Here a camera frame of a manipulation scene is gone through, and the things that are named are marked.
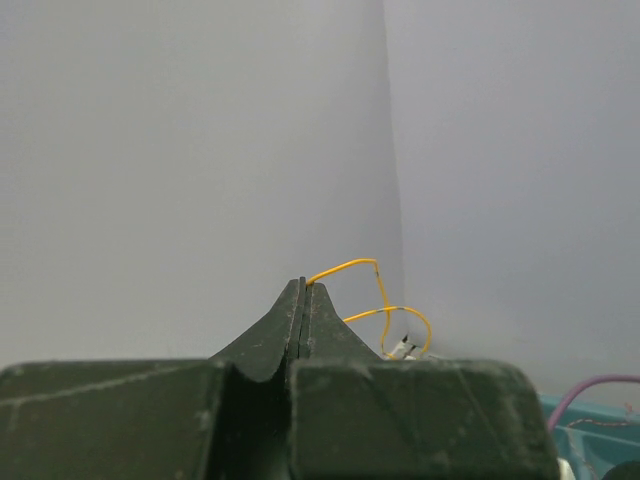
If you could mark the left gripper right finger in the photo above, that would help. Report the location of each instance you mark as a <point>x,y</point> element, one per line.
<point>356,416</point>

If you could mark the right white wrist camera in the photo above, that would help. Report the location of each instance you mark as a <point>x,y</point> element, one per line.
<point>405,349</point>

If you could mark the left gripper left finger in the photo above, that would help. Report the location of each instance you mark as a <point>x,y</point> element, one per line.
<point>223,417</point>

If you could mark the teal plastic tray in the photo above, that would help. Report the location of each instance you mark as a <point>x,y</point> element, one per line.
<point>592,439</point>

